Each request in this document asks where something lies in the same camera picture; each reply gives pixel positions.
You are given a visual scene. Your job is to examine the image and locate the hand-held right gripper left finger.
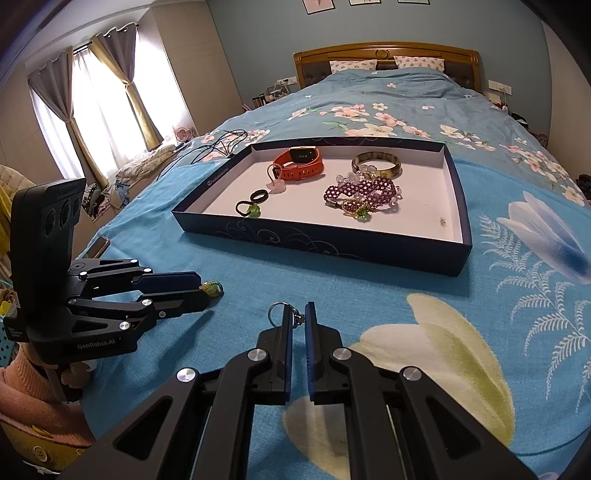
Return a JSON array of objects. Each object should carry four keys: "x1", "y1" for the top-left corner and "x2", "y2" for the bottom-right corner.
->
[{"x1": 60, "y1": 302, "x2": 296, "y2": 480}]

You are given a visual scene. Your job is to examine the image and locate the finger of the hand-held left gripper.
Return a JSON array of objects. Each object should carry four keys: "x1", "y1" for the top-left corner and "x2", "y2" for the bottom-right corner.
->
[
  {"x1": 69, "y1": 259, "x2": 203, "y2": 293},
  {"x1": 68, "y1": 290, "x2": 211, "y2": 331}
]

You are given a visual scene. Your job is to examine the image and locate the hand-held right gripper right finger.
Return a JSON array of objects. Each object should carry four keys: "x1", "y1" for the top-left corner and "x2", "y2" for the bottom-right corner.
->
[{"x1": 302, "y1": 301, "x2": 539, "y2": 480}]

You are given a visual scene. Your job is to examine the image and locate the silver key ring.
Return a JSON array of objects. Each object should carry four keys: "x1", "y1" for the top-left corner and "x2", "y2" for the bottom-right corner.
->
[{"x1": 268, "y1": 301, "x2": 306, "y2": 326}]

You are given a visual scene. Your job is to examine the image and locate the dark blue shallow box tray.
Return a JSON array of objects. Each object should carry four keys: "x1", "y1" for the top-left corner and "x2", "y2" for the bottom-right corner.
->
[{"x1": 172, "y1": 137, "x2": 472, "y2": 278}]

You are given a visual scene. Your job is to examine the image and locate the pink cord bracelet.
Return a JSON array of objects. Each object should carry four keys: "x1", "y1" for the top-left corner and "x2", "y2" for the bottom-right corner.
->
[{"x1": 265, "y1": 164, "x2": 288, "y2": 195}]

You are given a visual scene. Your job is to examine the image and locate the green gold beaded bracelet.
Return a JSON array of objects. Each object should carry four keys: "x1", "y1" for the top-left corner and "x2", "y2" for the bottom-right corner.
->
[{"x1": 341, "y1": 198, "x2": 372, "y2": 223}]

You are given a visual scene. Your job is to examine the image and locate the purple beaded bracelet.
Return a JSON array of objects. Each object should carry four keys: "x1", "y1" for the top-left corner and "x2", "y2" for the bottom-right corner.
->
[{"x1": 323, "y1": 178, "x2": 400, "y2": 208}]

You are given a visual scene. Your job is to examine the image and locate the clear crystal bead bracelet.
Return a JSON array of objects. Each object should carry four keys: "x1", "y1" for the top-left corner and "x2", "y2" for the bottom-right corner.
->
[{"x1": 335, "y1": 164, "x2": 403, "y2": 214}]

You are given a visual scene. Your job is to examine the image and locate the person's left forearm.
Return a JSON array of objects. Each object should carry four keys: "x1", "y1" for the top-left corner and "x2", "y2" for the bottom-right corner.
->
[{"x1": 0, "y1": 344, "x2": 93, "y2": 446}]

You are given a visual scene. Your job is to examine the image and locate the person's left hand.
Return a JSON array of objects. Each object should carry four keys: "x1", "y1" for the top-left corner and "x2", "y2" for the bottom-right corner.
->
[{"x1": 59, "y1": 359, "x2": 97, "y2": 400}]

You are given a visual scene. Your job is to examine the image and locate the dark smartphone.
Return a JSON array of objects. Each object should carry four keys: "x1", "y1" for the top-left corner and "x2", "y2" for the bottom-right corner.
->
[{"x1": 79, "y1": 235, "x2": 112, "y2": 260}]

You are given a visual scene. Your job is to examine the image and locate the cream padded chair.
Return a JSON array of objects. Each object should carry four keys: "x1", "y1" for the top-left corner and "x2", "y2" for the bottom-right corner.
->
[{"x1": 0, "y1": 164, "x2": 23, "y2": 282}]

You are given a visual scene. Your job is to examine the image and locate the blue perforated basket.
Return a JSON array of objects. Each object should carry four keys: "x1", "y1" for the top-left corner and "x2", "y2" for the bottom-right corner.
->
[{"x1": 0, "y1": 314, "x2": 21, "y2": 370}]

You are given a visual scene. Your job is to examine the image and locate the pile of bedding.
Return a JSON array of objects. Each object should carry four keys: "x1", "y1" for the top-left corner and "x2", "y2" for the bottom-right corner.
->
[{"x1": 83, "y1": 143, "x2": 178, "y2": 222}]

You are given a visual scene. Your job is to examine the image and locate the white sheer curtain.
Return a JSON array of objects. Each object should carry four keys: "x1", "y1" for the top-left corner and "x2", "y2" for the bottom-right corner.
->
[{"x1": 32, "y1": 41, "x2": 148, "y2": 181}]

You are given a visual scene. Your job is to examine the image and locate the grey gold curtain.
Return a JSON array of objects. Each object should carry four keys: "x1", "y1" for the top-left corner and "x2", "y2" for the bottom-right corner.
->
[
  {"x1": 90, "y1": 23, "x2": 163, "y2": 151},
  {"x1": 28, "y1": 48, "x2": 100, "y2": 185}
]

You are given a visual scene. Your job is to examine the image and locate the blue flower print blanket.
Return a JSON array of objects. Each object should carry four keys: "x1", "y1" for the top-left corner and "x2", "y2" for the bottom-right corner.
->
[{"x1": 81, "y1": 161, "x2": 591, "y2": 480}]

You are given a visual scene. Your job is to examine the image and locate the orange wrist watch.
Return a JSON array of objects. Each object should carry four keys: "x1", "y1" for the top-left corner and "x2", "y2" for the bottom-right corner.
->
[{"x1": 272, "y1": 146, "x2": 325, "y2": 182}]

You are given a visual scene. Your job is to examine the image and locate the yellow garment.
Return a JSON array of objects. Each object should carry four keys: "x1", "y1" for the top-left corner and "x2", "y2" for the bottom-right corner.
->
[{"x1": 0, "y1": 422, "x2": 90, "y2": 476}]

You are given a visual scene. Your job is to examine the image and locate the green stone bangle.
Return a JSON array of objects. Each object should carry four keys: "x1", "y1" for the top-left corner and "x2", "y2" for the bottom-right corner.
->
[{"x1": 351, "y1": 150, "x2": 402, "y2": 179}]

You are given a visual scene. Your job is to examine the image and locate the bedside shelf with books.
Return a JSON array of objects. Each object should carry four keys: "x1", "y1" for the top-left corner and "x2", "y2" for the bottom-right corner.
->
[{"x1": 252, "y1": 85, "x2": 289, "y2": 109}]

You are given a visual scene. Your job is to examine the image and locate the blue floral duvet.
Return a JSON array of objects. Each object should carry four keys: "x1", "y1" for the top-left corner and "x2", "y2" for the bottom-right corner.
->
[{"x1": 175, "y1": 69, "x2": 591, "y2": 208}]

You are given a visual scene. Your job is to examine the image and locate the white patterned pillow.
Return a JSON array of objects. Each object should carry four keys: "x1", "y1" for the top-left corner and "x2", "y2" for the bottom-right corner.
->
[
  {"x1": 330, "y1": 59, "x2": 379, "y2": 75},
  {"x1": 393, "y1": 55, "x2": 448, "y2": 72}
]

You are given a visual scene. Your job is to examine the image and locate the wooden bed headboard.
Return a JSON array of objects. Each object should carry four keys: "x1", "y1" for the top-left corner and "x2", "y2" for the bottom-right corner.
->
[{"x1": 293, "y1": 42, "x2": 482, "y2": 90}]

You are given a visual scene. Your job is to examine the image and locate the dark bedside items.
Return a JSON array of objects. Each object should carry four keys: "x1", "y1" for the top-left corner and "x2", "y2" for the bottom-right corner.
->
[{"x1": 508, "y1": 111, "x2": 550, "y2": 146}]

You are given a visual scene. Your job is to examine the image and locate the black cables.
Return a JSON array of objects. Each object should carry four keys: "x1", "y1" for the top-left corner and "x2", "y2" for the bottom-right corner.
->
[{"x1": 157, "y1": 129, "x2": 250, "y2": 181}]

